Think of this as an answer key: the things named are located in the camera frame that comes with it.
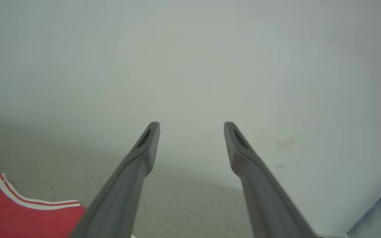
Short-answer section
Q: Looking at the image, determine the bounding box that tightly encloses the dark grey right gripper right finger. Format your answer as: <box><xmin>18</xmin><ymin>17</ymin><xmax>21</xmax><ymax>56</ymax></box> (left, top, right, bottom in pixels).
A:
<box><xmin>224</xmin><ymin>121</ymin><xmax>317</xmax><ymax>238</ymax></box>

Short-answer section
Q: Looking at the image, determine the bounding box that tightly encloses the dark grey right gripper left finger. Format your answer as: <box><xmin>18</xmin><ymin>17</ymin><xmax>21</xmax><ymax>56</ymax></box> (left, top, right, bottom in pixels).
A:
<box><xmin>68</xmin><ymin>121</ymin><xmax>161</xmax><ymax>238</ymax></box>

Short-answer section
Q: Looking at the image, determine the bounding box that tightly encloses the red garment with white trim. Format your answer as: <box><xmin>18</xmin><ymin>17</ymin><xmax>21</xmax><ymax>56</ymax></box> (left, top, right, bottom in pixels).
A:
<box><xmin>0</xmin><ymin>172</ymin><xmax>86</xmax><ymax>238</ymax></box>

